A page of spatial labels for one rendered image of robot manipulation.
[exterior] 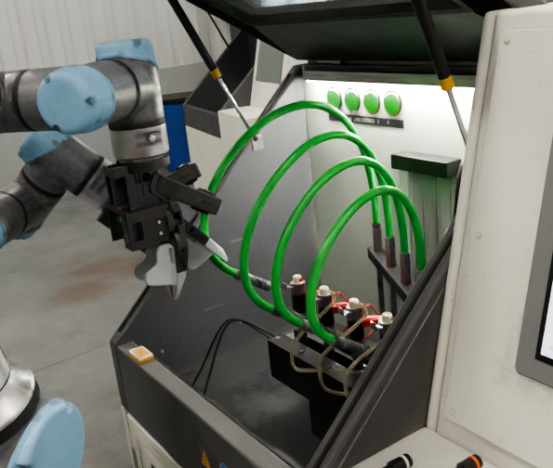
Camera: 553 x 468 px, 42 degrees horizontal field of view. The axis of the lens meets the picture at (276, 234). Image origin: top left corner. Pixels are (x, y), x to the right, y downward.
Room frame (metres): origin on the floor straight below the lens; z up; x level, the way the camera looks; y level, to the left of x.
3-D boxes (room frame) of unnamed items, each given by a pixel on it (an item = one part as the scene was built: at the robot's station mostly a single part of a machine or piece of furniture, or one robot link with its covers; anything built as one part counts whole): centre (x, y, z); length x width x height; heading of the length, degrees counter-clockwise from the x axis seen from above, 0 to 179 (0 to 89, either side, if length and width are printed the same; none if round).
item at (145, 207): (0.95, 0.17, 1.35); 0.09 x 0.08 x 0.12; 123
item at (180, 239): (0.94, 0.14, 1.29); 0.05 x 0.02 x 0.09; 33
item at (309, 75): (1.36, -0.25, 1.43); 0.54 x 0.03 x 0.02; 33
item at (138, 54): (0.95, 0.17, 1.51); 0.09 x 0.08 x 0.11; 161
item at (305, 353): (1.12, -0.09, 0.91); 0.34 x 0.10 x 0.15; 33
